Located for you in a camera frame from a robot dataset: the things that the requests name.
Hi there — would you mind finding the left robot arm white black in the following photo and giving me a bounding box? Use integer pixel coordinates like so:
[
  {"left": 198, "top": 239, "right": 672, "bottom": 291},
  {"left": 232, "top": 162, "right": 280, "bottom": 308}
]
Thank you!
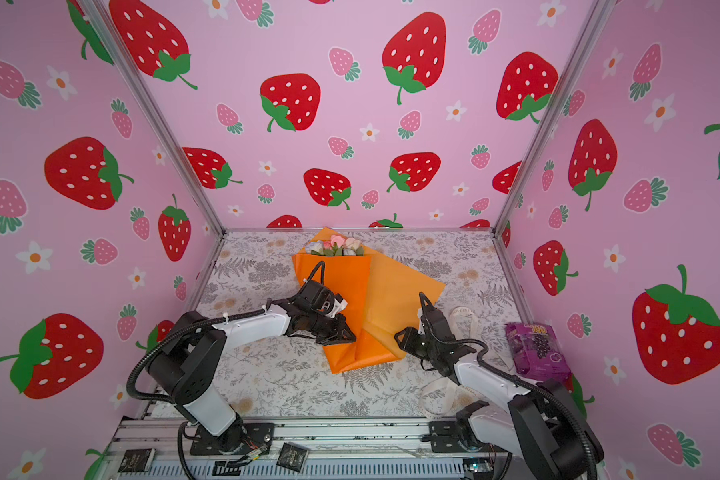
[{"left": 126, "top": 280, "right": 357, "bottom": 452}]

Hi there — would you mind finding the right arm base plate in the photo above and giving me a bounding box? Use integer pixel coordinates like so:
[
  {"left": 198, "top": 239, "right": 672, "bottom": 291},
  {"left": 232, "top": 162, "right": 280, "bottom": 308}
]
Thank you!
[{"left": 420, "top": 420, "right": 506, "bottom": 454}]

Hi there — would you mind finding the black square tag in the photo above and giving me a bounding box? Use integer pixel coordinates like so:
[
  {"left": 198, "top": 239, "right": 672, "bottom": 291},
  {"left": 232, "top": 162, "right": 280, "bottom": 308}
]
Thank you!
[
  {"left": 276, "top": 442, "right": 309, "bottom": 473},
  {"left": 117, "top": 448, "right": 156, "bottom": 474}
]

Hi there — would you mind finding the black square tag left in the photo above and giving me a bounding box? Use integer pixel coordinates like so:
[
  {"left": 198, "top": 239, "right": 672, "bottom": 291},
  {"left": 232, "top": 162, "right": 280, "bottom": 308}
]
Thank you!
[{"left": 117, "top": 448, "right": 156, "bottom": 474}]

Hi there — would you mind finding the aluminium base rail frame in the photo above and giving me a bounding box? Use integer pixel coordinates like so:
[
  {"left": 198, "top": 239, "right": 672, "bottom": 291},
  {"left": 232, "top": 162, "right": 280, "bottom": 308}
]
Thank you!
[{"left": 86, "top": 417, "right": 533, "bottom": 479}]

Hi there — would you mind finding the pink fake rose stem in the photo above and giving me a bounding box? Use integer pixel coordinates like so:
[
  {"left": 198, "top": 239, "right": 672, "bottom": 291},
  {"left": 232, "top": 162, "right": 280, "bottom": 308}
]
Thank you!
[{"left": 330, "top": 235, "right": 347, "bottom": 256}]

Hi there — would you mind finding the cream fake rose stem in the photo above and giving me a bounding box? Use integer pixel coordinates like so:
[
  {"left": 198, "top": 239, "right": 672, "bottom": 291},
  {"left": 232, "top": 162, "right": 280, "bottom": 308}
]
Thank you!
[{"left": 342, "top": 237, "right": 364, "bottom": 256}]

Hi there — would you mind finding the white fake rose stem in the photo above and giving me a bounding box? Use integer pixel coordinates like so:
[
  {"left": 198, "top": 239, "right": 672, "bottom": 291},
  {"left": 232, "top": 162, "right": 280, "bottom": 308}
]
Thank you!
[{"left": 305, "top": 241, "right": 333, "bottom": 256}]

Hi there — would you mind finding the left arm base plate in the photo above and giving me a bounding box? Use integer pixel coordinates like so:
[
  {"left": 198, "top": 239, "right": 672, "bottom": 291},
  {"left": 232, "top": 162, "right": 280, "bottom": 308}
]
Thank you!
[{"left": 190, "top": 422, "right": 275, "bottom": 457}]

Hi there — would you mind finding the black square tag middle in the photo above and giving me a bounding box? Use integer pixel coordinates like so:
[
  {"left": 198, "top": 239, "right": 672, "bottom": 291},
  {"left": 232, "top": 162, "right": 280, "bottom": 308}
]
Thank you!
[{"left": 276, "top": 442, "right": 309, "bottom": 473}]

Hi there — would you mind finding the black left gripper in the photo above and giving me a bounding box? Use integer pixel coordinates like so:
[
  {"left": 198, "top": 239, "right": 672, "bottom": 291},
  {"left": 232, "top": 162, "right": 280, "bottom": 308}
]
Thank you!
[{"left": 308, "top": 312, "right": 359, "bottom": 343}]

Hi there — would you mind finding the aluminium corner post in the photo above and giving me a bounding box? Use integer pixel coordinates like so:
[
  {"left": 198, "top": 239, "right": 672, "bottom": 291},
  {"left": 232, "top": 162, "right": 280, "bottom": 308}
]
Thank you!
[
  {"left": 493, "top": 0, "right": 619, "bottom": 236},
  {"left": 77, "top": 0, "right": 226, "bottom": 236}
]

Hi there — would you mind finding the orange wrapping paper sheet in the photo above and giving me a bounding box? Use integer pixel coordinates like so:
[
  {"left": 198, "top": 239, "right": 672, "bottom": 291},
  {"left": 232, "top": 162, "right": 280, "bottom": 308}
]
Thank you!
[{"left": 292, "top": 246, "right": 445, "bottom": 374}]

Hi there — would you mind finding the white ribbon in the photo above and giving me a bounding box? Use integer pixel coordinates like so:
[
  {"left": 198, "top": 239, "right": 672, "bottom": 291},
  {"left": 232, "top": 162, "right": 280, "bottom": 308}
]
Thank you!
[{"left": 418, "top": 306, "right": 482, "bottom": 420}]

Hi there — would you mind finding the floral patterned table mat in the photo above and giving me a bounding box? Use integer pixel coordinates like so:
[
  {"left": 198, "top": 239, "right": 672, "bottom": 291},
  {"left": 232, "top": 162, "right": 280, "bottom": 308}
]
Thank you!
[{"left": 199, "top": 229, "right": 519, "bottom": 418}]

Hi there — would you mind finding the left aluminium corner post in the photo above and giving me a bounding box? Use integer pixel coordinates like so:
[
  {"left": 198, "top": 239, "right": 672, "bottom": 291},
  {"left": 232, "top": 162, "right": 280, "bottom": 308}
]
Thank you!
[{"left": 77, "top": 0, "right": 226, "bottom": 236}]

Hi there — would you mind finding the purple snack bag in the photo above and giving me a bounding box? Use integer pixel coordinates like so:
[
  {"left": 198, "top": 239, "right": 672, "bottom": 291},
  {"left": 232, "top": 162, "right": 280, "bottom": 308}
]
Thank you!
[{"left": 505, "top": 323, "right": 572, "bottom": 382}]

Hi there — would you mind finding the right aluminium corner post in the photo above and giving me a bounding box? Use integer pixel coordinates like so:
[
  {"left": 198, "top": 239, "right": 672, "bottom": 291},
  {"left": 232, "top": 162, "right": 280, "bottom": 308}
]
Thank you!
[{"left": 493, "top": 0, "right": 619, "bottom": 236}]

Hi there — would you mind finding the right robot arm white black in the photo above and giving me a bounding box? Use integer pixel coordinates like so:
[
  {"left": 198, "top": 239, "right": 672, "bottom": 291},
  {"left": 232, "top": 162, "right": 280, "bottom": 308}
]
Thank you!
[{"left": 394, "top": 294, "right": 605, "bottom": 479}]

